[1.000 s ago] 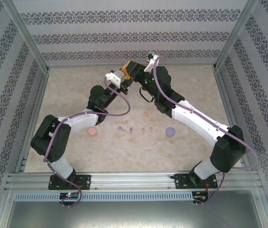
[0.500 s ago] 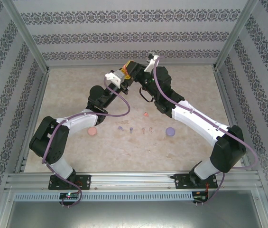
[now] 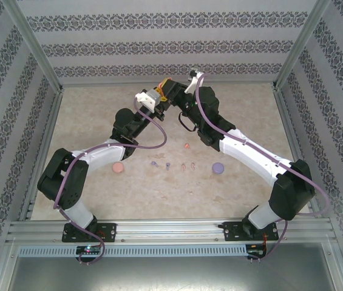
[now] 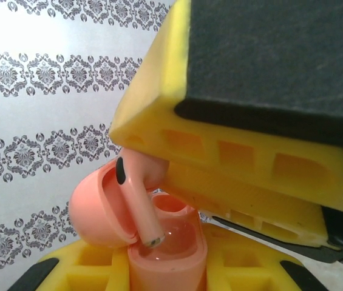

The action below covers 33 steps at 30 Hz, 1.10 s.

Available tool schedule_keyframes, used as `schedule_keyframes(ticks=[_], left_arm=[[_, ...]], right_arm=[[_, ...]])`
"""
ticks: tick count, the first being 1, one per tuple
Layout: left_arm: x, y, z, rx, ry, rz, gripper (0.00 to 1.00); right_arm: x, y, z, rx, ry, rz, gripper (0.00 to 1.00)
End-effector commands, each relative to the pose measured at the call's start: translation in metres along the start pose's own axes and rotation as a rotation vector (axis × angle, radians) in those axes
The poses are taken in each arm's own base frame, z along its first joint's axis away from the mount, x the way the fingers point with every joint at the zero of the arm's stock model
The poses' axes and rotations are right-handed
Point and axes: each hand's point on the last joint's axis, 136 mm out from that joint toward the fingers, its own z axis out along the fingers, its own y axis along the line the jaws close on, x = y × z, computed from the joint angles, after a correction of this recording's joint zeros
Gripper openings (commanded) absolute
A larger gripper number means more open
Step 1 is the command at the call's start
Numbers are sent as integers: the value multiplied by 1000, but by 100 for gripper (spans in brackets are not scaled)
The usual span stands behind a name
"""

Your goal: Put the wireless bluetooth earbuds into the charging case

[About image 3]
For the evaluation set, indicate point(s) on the grey wall base strip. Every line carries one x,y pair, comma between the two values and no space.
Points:
113,84

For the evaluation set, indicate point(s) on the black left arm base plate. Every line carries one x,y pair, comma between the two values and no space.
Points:
110,233

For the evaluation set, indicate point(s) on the grey metal panel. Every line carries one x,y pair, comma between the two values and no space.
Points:
171,276

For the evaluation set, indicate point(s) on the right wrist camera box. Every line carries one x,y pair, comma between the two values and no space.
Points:
193,82

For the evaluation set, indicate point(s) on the purple round earbud case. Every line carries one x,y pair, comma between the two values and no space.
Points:
218,168

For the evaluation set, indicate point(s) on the wide aluminium mounting rail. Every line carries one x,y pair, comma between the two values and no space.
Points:
165,230

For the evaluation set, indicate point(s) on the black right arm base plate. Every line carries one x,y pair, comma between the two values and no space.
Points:
230,233

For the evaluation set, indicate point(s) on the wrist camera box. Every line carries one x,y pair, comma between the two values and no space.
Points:
193,82
147,98

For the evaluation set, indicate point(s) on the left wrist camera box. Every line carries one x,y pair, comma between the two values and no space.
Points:
147,98

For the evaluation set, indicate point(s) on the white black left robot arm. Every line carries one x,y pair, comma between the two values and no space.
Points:
98,154

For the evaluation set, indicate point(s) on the pink round earbud case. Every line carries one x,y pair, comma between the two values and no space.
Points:
118,168

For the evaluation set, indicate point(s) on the aluminium frame rail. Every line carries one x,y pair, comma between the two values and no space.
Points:
286,121
51,121

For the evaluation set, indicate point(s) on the purple earbud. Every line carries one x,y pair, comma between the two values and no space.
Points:
167,165
154,164

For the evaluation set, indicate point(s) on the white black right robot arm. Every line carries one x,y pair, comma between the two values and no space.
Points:
250,151

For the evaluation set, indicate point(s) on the aluminium frame post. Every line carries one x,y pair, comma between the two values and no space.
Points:
35,45
298,45

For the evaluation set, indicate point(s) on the coral earbud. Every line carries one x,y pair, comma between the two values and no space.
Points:
187,146

